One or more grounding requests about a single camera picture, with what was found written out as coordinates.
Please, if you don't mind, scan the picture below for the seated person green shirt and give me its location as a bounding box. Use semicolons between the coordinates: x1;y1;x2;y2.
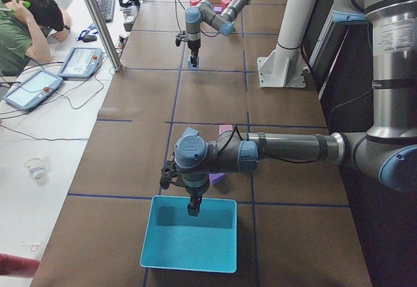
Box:
1;0;72;76

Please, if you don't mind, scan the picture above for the purple foam block left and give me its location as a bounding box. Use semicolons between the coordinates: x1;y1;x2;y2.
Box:
209;173;225;185

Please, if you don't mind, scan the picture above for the teach pendant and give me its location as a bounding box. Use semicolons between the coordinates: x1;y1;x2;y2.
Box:
3;70;63;111
57;47;102;79

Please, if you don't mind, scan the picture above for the black keyboard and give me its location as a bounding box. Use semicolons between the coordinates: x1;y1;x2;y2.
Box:
97;0;115;23

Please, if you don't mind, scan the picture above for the red foam block near orange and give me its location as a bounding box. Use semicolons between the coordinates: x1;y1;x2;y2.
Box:
190;0;200;6

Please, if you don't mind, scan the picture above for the purple foam block right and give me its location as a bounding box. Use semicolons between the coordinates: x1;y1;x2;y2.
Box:
213;7;222;14

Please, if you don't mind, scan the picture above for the black computer mouse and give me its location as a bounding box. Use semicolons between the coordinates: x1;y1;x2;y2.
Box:
81;34;97;43

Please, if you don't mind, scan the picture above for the red cylinder object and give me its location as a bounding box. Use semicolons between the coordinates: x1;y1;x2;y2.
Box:
1;253;40;278

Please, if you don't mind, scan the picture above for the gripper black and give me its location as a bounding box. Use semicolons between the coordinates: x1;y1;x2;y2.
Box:
187;39;201;67
181;173;209;217

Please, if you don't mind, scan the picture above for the purple foam block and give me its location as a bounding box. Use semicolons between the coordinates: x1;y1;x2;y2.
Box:
209;173;225;185
213;7;222;14

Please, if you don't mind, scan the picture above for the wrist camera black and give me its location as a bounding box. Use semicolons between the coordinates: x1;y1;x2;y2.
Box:
175;31;188;47
159;161;183;189

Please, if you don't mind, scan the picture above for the teach pendant near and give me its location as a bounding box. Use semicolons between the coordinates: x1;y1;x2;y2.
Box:
3;70;63;111

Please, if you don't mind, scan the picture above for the blue plastic tray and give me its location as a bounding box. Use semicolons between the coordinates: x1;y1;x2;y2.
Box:
139;195;237;273

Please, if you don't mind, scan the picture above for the paper cup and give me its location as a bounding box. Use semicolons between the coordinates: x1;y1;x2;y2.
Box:
24;157;47;181

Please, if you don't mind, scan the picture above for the aluminium frame post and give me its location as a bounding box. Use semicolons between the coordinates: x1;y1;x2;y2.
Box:
84;0;122;72

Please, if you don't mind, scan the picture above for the teach pendant far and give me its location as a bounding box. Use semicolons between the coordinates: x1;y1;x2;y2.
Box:
57;47;102;79

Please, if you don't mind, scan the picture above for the red foam block outer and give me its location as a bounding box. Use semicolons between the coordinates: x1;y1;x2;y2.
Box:
220;0;231;10

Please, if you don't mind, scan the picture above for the light blue foam block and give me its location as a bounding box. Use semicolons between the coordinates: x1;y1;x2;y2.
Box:
182;127;199;137
188;57;199;70

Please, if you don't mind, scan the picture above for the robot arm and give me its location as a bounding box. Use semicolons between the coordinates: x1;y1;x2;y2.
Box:
176;0;251;69
160;0;416;216

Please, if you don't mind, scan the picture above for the pink foam block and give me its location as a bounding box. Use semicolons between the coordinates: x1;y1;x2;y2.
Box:
218;124;234;135

